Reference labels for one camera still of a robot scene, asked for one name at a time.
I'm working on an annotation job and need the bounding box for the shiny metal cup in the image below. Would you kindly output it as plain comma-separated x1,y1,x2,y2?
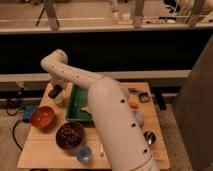
144,131,156,145

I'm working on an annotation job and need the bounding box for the blue box on floor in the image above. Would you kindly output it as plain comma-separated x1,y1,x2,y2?
22,105,37,123

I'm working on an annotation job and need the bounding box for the black cable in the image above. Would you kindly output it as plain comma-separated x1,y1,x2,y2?
4,87,27,152

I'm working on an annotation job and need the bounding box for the dark brown bowl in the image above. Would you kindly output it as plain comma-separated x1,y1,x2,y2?
56,121,85,150

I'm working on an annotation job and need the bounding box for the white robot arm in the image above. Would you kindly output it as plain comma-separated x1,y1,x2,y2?
41,49,160,171

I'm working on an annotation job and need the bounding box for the green tray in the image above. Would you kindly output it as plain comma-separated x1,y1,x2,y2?
66,85,93,122

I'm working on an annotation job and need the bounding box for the grey cabinet at right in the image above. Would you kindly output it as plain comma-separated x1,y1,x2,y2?
173,43,213,171

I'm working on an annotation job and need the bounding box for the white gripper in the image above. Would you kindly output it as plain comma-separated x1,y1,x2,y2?
48,77,70,106

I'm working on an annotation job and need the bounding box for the orange small object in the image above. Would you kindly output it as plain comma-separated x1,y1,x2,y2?
129,101,138,109

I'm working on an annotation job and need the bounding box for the orange bowl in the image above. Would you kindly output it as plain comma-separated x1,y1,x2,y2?
30,106,55,129

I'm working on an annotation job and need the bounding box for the blue plastic cup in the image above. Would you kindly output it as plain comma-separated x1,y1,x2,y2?
76,146,92,164

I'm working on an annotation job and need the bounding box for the wooden spoon in tray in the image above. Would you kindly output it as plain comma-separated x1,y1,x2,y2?
81,106,90,113

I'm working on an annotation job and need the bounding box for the small black square object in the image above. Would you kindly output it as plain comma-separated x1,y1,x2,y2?
138,92,150,103

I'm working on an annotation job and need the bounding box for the pale blue small object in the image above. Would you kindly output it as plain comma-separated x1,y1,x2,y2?
134,111,143,127

